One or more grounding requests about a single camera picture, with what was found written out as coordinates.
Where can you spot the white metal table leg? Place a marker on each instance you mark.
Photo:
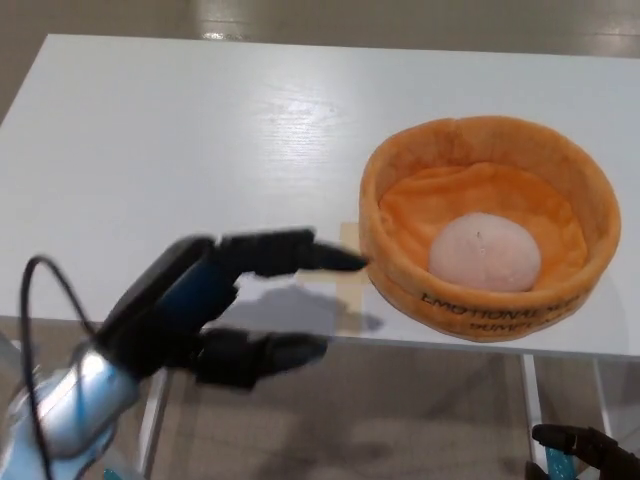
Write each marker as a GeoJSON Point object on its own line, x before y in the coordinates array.
{"type": "Point", "coordinates": [602, 395]}
{"type": "Point", "coordinates": [150, 430]}
{"type": "Point", "coordinates": [532, 395]}

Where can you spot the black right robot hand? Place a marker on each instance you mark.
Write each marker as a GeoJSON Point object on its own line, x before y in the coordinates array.
{"type": "Point", "coordinates": [595, 445]}

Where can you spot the beige masking tape strip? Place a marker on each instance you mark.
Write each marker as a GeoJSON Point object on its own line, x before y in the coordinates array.
{"type": "Point", "coordinates": [352, 305]}
{"type": "Point", "coordinates": [345, 280]}

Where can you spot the pink round plush toy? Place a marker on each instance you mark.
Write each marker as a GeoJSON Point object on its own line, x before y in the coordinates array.
{"type": "Point", "coordinates": [485, 255]}

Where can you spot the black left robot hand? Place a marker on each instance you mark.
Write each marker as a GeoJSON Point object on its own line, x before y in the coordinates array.
{"type": "Point", "coordinates": [170, 295]}

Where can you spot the orange plush round basket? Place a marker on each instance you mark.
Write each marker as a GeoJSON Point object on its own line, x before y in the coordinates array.
{"type": "Point", "coordinates": [400, 230]}

